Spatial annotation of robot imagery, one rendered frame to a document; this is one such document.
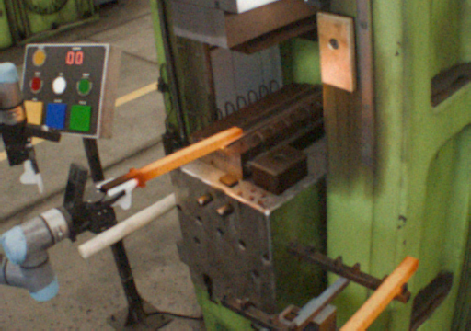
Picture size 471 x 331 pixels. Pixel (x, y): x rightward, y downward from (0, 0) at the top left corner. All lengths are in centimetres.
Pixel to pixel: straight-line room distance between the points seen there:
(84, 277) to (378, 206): 167
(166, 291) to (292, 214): 123
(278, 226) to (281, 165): 15
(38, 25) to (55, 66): 441
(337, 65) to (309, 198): 37
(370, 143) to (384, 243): 28
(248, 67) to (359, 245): 64
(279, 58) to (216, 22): 57
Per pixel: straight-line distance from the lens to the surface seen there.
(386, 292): 123
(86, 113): 186
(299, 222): 160
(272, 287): 164
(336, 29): 136
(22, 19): 629
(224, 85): 184
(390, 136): 141
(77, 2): 642
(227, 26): 143
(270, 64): 196
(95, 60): 186
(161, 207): 206
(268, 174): 152
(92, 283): 282
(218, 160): 165
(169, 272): 278
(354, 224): 161
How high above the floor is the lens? 178
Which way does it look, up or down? 30 degrees down
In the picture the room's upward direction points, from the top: 7 degrees counter-clockwise
